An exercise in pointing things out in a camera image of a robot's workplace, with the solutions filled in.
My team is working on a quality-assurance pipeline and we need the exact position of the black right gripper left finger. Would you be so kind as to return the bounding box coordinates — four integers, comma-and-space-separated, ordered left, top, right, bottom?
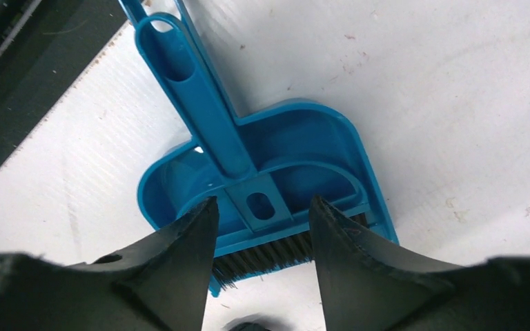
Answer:
0, 198, 219, 330

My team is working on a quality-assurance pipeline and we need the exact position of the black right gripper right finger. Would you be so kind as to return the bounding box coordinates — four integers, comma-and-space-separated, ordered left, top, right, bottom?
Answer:
309, 197, 530, 330

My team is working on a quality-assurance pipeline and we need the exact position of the blue hand brush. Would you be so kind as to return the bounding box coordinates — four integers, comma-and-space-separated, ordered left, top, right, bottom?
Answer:
135, 12, 371, 290

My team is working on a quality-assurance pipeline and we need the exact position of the blue plastic dustpan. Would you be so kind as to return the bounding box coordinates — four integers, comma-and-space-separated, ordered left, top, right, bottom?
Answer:
118, 0, 400, 298

